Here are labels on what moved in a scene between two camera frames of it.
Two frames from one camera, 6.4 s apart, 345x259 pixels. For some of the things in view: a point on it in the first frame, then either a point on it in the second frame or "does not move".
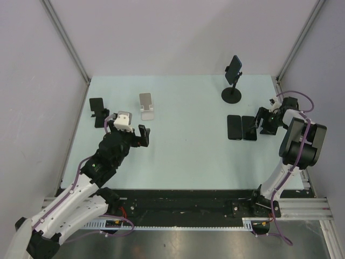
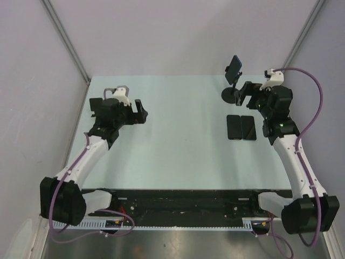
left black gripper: (142, 140) → (134, 117)
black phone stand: (249, 134) does not move
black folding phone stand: (96, 105) does not move
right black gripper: (264, 113) → (249, 87)
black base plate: (194, 204) does not move
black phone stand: (234, 127) does not move
